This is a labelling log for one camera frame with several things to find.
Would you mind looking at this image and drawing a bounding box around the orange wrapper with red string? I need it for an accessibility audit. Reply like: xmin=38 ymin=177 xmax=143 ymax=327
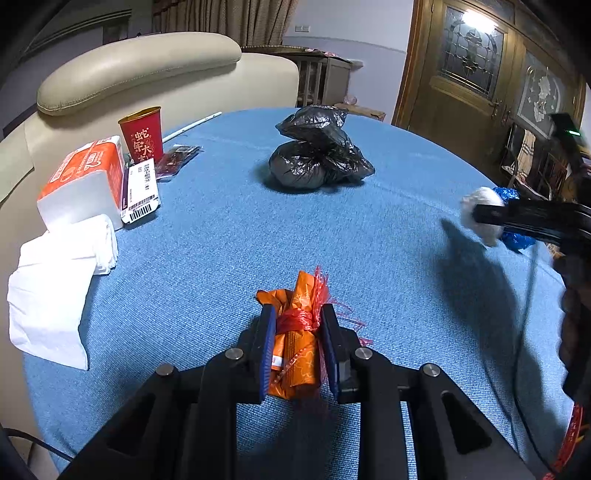
xmin=254 ymin=265 xmax=375 ymax=401

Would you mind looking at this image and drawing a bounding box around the white plastic bag ball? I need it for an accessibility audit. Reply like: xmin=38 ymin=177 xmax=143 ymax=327
xmin=460 ymin=187 xmax=505 ymax=247

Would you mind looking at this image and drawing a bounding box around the red mesh trash basket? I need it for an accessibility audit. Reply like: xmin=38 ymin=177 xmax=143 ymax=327
xmin=543 ymin=404 xmax=590 ymax=480

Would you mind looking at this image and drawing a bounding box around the person's hand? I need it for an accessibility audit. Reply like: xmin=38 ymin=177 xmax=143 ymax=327
xmin=552 ymin=250 xmax=591 ymax=370

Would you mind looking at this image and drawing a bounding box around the blue plastic bag bundle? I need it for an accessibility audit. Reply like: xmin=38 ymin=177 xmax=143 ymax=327
xmin=491 ymin=185 xmax=538 ymax=253

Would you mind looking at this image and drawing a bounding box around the metal folding chair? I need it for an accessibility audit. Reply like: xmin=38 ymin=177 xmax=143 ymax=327
xmin=499 ymin=123 xmax=568 ymax=200

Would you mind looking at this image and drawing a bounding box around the blue tablecloth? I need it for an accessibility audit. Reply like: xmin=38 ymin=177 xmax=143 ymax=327
xmin=24 ymin=109 xmax=572 ymax=476

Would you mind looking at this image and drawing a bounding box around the black plastic bag bundle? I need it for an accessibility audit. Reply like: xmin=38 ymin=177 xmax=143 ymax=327
xmin=269 ymin=105 xmax=375 ymax=190

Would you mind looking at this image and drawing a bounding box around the brown wooden door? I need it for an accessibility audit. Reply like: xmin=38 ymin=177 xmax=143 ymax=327
xmin=392 ymin=0 xmax=586 ymax=183

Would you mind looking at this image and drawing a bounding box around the white barcode medicine box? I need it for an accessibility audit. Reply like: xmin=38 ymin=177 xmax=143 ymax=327
xmin=121 ymin=158 xmax=160 ymax=224

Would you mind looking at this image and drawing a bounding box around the dark red foil packet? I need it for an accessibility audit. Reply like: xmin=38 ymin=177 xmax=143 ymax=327
xmin=155 ymin=145 xmax=204 ymax=181

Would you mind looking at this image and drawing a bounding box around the white tissue stack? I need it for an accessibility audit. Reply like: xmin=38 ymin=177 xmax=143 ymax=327
xmin=7 ymin=214 xmax=118 ymax=370

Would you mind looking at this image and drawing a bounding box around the cardboard box on floor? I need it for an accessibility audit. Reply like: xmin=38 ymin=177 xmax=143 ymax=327
xmin=335 ymin=103 xmax=386 ymax=122

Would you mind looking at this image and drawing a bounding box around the orange white tissue pack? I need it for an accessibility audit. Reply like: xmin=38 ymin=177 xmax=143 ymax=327
xmin=37 ymin=135 xmax=124 ymax=231

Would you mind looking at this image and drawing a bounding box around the red paper cup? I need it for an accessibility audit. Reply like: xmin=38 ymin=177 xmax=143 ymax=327
xmin=118 ymin=106 xmax=163 ymax=164

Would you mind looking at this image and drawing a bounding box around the wooden radiator cabinet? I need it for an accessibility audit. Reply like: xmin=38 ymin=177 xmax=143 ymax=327
xmin=242 ymin=45 xmax=363 ymax=107

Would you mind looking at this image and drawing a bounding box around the cream leather sofa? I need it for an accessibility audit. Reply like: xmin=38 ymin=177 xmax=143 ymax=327
xmin=1 ymin=32 xmax=298 ymax=454

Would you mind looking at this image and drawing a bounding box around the brown curtain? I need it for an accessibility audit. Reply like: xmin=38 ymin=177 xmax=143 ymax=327
xmin=152 ymin=0 xmax=298 ymax=47

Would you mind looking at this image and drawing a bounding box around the black cable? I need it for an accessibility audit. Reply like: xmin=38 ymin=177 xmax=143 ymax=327
xmin=2 ymin=427 xmax=75 ymax=462

